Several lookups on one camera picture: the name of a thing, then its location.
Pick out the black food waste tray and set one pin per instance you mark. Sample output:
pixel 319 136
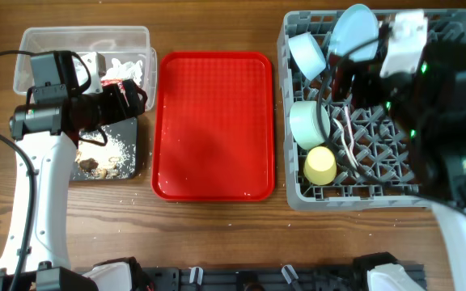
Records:
pixel 126 130

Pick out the red plastic tray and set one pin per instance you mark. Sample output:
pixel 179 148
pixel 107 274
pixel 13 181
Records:
pixel 214 132

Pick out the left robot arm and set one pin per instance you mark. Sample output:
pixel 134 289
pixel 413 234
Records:
pixel 45 133

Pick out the mint green bowl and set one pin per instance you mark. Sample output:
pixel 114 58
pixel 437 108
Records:
pixel 304 124

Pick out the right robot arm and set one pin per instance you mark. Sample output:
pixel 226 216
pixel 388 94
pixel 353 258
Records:
pixel 422 87

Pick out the red strawberry cake wrapper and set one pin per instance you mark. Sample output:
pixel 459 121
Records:
pixel 114 90

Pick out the white plastic fork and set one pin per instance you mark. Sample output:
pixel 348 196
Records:
pixel 346 111

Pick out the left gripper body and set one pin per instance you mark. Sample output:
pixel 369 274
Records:
pixel 107 107

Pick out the yellow plastic cup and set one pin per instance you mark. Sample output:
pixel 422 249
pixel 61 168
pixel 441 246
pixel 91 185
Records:
pixel 320 167

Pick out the light blue plate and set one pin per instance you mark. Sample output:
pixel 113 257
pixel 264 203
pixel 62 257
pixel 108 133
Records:
pixel 357 25

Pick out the grey dishwasher rack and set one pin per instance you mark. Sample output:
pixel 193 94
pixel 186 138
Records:
pixel 380 146

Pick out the light blue bowl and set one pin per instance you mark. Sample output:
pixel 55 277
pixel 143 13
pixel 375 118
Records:
pixel 307 55

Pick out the clear plastic waste bin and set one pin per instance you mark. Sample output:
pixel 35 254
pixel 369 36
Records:
pixel 126 43

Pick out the white tissue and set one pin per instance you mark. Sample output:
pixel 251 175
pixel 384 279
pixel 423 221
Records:
pixel 122 71

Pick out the white plastic spoon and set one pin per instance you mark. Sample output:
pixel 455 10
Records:
pixel 345 145

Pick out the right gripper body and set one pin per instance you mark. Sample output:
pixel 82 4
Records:
pixel 370 92

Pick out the rice and food scraps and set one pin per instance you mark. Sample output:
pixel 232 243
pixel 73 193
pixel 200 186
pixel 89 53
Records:
pixel 115 160

